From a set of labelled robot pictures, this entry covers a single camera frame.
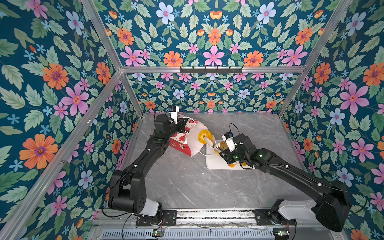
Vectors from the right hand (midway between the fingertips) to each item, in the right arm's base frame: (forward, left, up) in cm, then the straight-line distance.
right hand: (221, 152), depth 78 cm
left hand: (+17, +17, +12) cm, 27 cm away
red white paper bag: (+19, +20, -18) cm, 32 cm away
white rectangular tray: (+3, +3, -15) cm, 15 cm away
